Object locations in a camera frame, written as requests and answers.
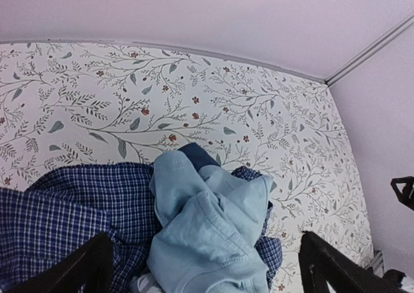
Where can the blue checkered shirt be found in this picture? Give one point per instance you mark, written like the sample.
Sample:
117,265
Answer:
116,199

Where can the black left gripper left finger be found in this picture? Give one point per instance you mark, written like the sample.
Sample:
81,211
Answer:
50,262

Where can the light blue t-shirt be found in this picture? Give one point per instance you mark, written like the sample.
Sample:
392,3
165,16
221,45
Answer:
211,221

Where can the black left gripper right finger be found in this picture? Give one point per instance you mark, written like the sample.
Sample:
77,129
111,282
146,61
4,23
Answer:
323,267

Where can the floral patterned table cloth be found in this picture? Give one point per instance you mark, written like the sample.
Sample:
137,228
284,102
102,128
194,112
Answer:
81,103

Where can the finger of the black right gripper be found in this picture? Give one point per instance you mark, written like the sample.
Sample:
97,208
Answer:
403,188

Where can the dark blue garment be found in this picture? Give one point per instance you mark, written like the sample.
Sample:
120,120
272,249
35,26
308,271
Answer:
198,156

